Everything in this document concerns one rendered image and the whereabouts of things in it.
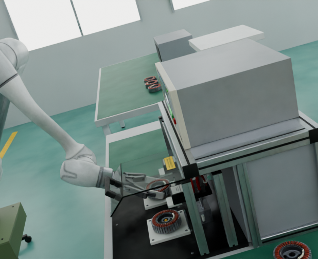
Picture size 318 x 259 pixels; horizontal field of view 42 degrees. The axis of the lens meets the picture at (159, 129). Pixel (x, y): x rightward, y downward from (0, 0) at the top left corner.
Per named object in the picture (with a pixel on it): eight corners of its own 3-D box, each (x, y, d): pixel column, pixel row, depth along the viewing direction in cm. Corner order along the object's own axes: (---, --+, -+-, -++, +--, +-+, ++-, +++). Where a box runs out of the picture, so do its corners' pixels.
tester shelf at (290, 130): (185, 180, 126) (181, 167, 124) (159, 111, 189) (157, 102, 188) (324, 140, 127) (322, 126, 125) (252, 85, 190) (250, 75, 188)
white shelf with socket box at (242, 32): (217, 127, 237) (200, 50, 220) (204, 108, 271) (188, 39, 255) (276, 110, 237) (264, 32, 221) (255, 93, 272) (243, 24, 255)
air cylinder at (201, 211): (200, 224, 154) (197, 212, 152) (196, 214, 161) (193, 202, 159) (213, 221, 154) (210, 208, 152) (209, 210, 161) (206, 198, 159)
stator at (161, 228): (152, 237, 152) (149, 229, 151) (153, 219, 163) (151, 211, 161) (182, 231, 151) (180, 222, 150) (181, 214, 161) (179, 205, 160)
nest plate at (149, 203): (145, 209, 173) (144, 207, 172) (142, 192, 187) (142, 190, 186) (180, 200, 173) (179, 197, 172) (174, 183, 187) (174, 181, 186)
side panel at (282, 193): (254, 248, 138) (236, 165, 126) (251, 243, 141) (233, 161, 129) (334, 225, 138) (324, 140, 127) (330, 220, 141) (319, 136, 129)
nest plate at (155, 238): (151, 245, 150) (149, 242, 150) (147, 222, 164) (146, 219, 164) (191, 234, 150) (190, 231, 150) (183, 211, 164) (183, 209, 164)
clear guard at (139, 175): (110, 217, 130) (104, 201, 127) (110, 182, 152) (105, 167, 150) (210, 188, 130) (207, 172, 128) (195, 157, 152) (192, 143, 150)
